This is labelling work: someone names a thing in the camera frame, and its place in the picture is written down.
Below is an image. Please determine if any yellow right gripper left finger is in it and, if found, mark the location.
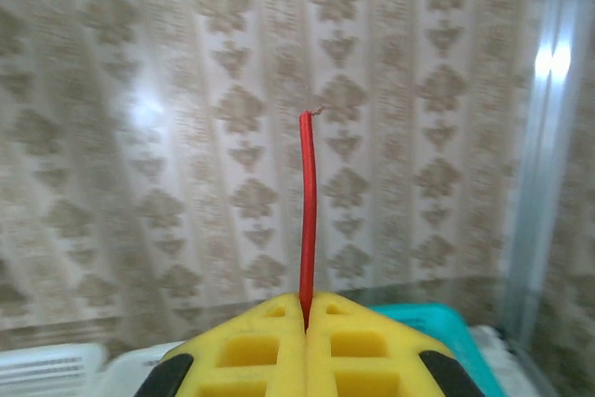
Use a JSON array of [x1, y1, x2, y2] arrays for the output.
[[133, 291, 309, 397]]

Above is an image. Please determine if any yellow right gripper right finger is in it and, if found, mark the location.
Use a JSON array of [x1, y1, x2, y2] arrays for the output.
[[306, 291, 488, 397]]

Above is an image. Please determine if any thin red cable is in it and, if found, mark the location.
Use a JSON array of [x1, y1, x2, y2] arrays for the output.
[[297, 106, 326, 334]]

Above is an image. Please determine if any teal plastic basket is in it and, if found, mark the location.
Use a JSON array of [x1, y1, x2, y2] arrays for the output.
[[369, 302, 506, 397]]

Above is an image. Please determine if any white plastic basket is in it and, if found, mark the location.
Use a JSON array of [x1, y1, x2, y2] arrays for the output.
[[99, 339, 187, 397], [0, 343, 108, 397]]

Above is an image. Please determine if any aluminium frame post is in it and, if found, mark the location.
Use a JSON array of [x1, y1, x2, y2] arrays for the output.
[[499, 0, 589, 361]]

